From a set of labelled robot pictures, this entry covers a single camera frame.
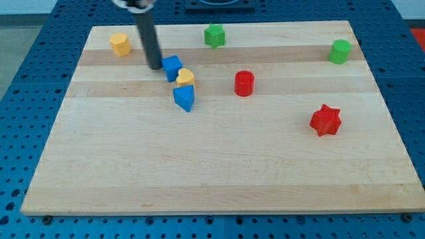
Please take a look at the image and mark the green star block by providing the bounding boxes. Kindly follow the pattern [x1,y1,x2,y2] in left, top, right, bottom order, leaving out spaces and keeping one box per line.
[204,24,226,48]

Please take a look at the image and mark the red star block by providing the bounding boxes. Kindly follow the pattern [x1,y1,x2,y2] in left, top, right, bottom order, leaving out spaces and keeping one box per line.
[309,104,341,137]

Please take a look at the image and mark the blue triangle block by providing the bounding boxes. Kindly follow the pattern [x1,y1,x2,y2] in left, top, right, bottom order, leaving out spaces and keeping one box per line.
[173,85,195,112]

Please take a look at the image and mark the yellow heart block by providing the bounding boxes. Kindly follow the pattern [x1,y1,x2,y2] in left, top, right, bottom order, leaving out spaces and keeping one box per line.
[176,68,195,87]

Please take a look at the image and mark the red cylinder block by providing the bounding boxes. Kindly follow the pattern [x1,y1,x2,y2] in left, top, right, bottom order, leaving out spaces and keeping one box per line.
[234,70,255,97]

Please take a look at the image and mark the blue cube block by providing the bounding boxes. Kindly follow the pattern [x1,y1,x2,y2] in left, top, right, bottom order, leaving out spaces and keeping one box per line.
[161,55,183,82]

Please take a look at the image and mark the wooden board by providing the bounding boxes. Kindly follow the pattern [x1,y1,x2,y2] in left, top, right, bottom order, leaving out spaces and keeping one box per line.
[21,21,424,216]

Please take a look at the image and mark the yellow octagon block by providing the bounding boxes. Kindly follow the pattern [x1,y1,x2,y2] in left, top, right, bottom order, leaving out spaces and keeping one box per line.
[110,33,131,57]

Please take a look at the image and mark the green cylinder block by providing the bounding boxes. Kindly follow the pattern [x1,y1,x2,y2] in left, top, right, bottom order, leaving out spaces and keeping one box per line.
[328,39,352,64]

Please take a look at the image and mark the white ring arm collar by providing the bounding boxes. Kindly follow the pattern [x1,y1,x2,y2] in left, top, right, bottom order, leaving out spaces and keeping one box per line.
[112,0,156,14]

